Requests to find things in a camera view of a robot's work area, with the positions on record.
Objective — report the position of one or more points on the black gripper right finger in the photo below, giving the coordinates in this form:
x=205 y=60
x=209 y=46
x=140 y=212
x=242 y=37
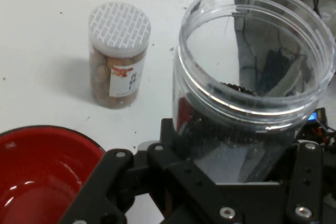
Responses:
x=305 y=182

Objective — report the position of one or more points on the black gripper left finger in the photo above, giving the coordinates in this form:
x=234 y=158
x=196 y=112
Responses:
x=94 y=190

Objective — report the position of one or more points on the clear jar with black seeds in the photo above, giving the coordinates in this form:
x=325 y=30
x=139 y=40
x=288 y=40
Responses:
x=228 y=142

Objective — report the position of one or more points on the red bowl with black rim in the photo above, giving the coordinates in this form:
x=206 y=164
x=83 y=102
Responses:
x=31 y=169

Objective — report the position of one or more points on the blue display module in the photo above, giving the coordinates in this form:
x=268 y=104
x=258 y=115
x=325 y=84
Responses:
x=313 y=116

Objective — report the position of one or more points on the white lid nut jar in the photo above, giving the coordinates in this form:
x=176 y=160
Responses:
x=119 y=24

